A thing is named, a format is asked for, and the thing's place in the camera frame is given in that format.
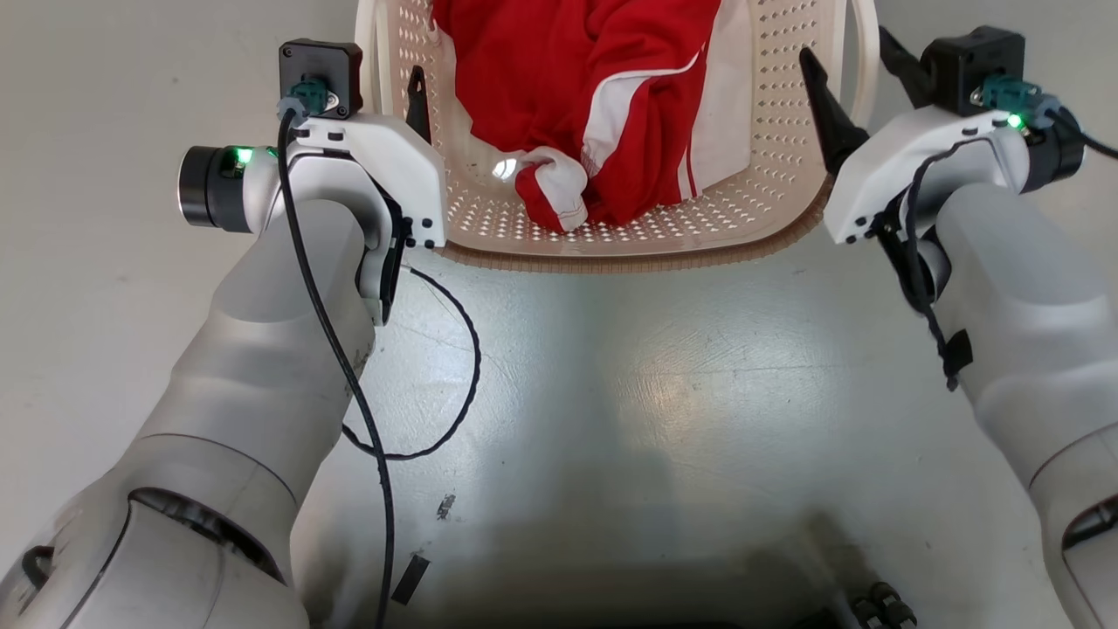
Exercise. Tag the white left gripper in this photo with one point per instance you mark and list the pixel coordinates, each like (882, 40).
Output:
(393, 166)

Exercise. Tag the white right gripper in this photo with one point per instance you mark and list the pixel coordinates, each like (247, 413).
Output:
(908, 166)

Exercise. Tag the beige perforated plastic laundry basket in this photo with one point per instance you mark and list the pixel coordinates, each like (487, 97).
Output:
(629, 238)

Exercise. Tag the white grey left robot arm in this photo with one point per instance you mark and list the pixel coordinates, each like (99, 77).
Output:
(262, 393)

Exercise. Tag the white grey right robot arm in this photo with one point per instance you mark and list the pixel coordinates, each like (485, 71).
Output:
(1031, 306)

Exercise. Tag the red and white garment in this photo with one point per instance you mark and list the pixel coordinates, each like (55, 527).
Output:
(541, 87)

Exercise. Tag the black tape strip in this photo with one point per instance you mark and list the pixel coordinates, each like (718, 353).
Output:
(410, 578)

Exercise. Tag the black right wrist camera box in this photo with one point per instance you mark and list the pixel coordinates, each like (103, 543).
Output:
(961, 61)

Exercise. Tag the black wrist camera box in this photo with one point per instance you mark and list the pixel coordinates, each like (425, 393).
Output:
(327, 61)
(961, 61)

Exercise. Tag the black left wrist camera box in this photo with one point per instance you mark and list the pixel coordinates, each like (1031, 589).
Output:
(327, 61)

